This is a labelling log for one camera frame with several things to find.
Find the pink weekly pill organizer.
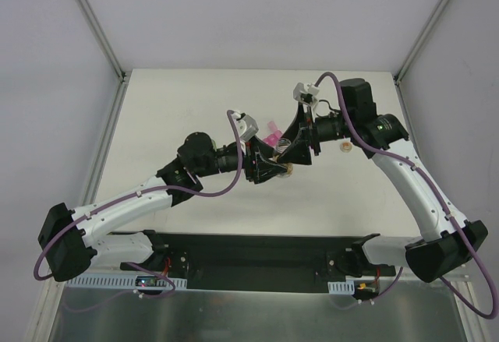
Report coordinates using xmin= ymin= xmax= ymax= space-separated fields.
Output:
xmin=263 ymin=121 xmax=282 ymax=147

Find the clear bottle with yellow pills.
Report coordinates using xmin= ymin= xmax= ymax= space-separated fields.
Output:
xmin=272 ymin=138 xmax=296 ymax=179

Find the orange white bottle cap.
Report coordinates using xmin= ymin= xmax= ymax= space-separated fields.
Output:
xmin=340 ymin=142 xmax=352 ymax=153

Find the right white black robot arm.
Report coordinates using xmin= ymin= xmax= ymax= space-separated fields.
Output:
xmin=277 ymin=78 xmax=488 ymax=283

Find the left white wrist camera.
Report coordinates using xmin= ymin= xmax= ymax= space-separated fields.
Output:
xmin=232 ymin=111 xmax=259 ymax=143

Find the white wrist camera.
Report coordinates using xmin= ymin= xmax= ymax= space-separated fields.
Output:
xmin=232 ymin=111 xmax=259 ymax=143
xmin=293 ymin=83 xmax=320 ymax=108

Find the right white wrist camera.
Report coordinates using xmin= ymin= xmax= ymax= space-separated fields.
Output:
xmin=293 ymin=83 xmax=320 ymax=108

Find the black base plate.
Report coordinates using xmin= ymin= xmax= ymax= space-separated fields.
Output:
xmin=119 ymin=229 xmax=405 ymax=292

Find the right white cable duct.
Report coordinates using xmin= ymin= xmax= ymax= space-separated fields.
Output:
xmin=327 ymin=280 xmax=356 ymax=296

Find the white cable duct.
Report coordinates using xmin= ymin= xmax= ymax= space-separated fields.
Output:
xmin=66 ymin=273 xmax=187 ymax=291
xmin=327 ymin=280 xmax=356 ymax=296

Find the left white cable duct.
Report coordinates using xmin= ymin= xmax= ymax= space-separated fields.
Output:
xmin=66 ymin=273 xmax=187 ymax=291

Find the right aluminium frame post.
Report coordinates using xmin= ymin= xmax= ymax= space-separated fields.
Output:
xmin=394 ymin=0 xmax=452 ymax=86

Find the aluminium frame post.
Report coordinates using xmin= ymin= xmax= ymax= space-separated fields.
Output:
xmin=75 ymin=0 xmax=128 ymax=81
xmin=394 ymin=0 xmax=452 ymax=86

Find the left aluminium frame post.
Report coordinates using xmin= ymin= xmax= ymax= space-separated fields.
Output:
xmin=75 ymin=0 xmax=128 ymax=81

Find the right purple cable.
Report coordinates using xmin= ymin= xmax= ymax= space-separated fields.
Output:
xmin=313 ymin=71 xmax=498 ymax=319

